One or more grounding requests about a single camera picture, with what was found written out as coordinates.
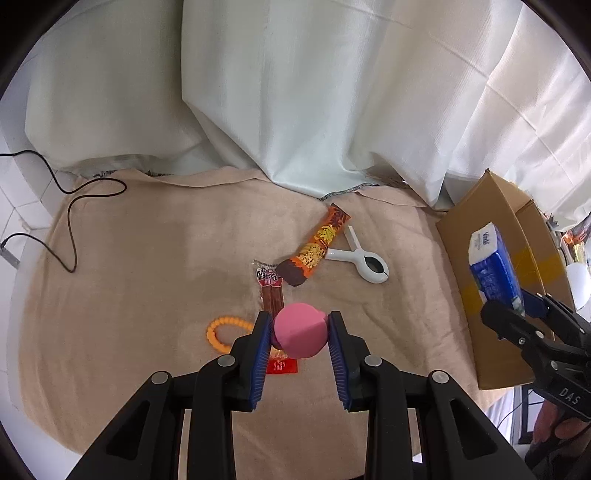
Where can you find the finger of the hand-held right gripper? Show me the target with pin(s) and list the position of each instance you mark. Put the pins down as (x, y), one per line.
(535, 302)
(508, 323)

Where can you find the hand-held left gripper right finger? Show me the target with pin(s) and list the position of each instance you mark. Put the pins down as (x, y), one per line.
(339, 364)

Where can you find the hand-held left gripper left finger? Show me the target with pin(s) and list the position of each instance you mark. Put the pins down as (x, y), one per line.
(259, 364)

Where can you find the blue tissue pack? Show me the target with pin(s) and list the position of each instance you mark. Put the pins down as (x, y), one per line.
(494, 272)

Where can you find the pink round sponge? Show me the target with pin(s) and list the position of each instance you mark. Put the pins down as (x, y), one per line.
(300, 330)

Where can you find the brown cardboard box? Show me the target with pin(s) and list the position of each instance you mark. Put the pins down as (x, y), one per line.
(461, 249)

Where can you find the person's right hand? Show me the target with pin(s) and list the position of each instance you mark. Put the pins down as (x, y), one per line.
(558, 434)

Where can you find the white rounded lamp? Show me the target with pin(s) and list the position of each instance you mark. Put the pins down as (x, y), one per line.
(579, 286)

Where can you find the red snack stick packet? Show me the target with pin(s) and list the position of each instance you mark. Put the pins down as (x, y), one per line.
(270, 295)

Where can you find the shelf with colourful packets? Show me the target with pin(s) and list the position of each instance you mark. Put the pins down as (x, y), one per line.
(577, 242)

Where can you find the white plastic clip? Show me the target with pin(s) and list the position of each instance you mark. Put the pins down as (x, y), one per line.
(358, 259)

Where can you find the orange brown snack bar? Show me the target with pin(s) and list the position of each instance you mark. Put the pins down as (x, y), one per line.
(314, 251)

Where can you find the beige blanket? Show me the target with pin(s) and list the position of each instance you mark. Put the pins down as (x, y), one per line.
(138, 277)

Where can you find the white curtain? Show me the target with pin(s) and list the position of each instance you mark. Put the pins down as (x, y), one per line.
(300, 92)

